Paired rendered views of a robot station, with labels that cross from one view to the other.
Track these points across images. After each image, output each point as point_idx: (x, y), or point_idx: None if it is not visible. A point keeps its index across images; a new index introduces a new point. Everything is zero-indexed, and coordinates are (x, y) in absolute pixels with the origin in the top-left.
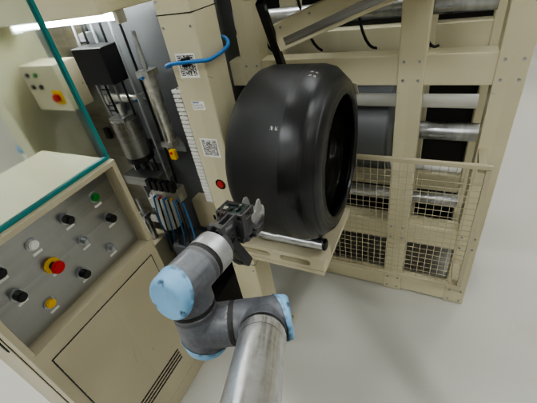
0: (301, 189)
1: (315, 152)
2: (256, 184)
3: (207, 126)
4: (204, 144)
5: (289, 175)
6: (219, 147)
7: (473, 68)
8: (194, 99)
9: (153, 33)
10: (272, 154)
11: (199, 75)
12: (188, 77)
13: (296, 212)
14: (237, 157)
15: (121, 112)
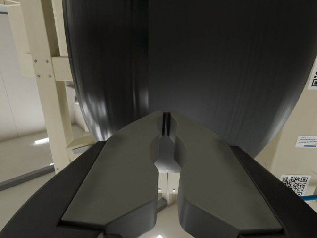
0: (90, 94)
1: (93, 136)
2: (206, 103)
3: (312, 110)
4: None
5: (118, 127)
6: (310, 73)
7: (67, 70)
8: (308, 149)
9: None
10: (160, 153)
11: (280, 176)
12: (299, 175)
13: (98, 19)
14: (242, 148)
15: None
